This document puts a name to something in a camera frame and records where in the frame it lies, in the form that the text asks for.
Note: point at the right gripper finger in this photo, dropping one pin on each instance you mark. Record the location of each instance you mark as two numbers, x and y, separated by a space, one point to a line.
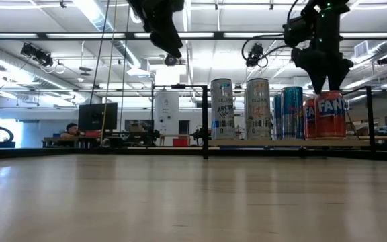
319 80
337 79

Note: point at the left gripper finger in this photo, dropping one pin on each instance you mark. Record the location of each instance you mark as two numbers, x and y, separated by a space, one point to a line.
166 38

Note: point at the red Fanta can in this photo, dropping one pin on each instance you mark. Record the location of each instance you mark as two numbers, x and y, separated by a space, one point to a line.
331 117
309 121

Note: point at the white Celsius Tropical Vibe can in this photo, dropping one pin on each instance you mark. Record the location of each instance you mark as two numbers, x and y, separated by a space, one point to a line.
259 111

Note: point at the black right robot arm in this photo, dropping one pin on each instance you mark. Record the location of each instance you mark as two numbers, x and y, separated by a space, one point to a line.
328 8

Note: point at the wooden shelf board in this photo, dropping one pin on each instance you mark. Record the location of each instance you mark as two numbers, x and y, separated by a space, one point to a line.
247 143

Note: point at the white air vent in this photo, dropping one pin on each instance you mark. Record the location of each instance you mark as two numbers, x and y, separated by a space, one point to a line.
361 49

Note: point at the round ceiling fixture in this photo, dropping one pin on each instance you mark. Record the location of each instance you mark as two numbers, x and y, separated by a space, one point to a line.
85 70

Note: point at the white Celsius Arctic Vibe can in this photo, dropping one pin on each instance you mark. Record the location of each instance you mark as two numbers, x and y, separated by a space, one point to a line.
223 111

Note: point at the black computer monitor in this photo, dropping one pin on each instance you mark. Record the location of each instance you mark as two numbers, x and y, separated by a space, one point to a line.
96 116

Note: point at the red box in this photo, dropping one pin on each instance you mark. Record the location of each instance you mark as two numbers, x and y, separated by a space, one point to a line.
180 142

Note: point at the person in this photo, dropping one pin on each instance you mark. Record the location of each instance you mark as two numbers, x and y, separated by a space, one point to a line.
71 129

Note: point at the black dome camera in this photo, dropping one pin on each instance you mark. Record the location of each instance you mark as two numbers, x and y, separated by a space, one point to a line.
170 60

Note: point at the silver ventilation duct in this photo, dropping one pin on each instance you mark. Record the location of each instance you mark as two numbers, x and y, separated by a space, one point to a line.
365 79
96 17

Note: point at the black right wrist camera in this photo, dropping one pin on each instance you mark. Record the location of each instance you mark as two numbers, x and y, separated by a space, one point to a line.
296 32

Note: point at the black shelf frame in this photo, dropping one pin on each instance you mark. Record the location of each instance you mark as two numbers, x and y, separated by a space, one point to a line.
205 134

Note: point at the black table frame rail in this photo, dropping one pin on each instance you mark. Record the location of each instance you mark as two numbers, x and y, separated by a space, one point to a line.
79 152

